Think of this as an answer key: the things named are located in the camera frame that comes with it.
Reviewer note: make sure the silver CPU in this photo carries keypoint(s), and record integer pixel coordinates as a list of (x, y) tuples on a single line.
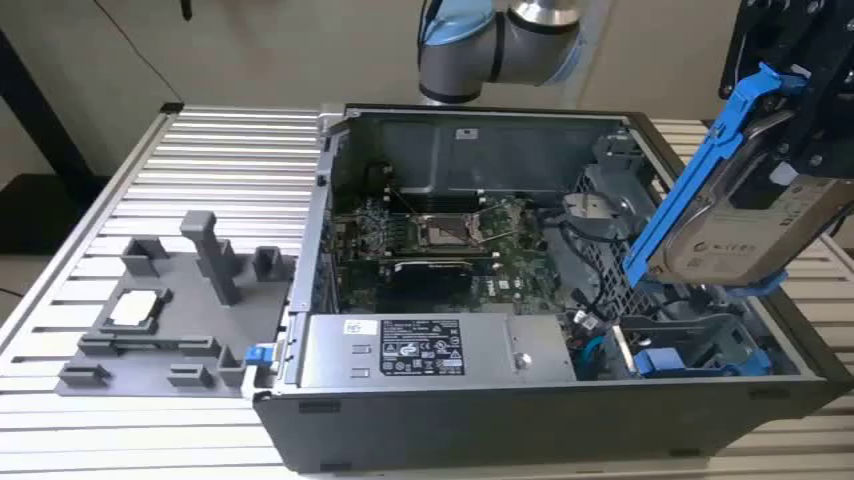
[(133, 306)]

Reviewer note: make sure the black graphics card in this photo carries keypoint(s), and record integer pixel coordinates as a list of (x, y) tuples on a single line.
[(429, 285)]

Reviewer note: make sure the grey parts rack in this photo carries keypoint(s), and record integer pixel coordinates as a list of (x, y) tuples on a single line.
[(200, 320)]

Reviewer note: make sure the silver power supply unit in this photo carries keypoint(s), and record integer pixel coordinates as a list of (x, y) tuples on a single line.
[(487, 350)]

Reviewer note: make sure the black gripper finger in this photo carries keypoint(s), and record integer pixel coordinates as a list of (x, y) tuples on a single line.
[(827, 130), (736, 50)]

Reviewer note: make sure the black RAM slot bank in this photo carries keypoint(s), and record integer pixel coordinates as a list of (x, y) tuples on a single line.
[(440, 201)]

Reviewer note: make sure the CPU socket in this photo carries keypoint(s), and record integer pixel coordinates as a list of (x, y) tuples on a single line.
[(441, 235)]

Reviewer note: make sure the green motherboard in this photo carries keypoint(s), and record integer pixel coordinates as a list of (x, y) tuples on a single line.
[(527, 280)]

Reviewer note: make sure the metal disk bay cage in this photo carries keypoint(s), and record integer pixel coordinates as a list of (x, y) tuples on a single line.
[(600, 270)]

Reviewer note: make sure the black open PC case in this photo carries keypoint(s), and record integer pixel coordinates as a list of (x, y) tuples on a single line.
[(467, 430)]

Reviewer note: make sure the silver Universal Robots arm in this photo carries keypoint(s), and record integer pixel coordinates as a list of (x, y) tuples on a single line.
[(460, 60)]

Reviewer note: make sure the black metal stand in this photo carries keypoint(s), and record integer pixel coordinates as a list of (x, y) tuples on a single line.
[(40, 150)]

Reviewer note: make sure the blue case latch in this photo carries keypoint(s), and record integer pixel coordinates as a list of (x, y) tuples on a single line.
[(257, 355)]

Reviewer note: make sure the grey plastic bracket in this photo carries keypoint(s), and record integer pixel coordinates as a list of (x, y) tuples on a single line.
[(587, 206)]

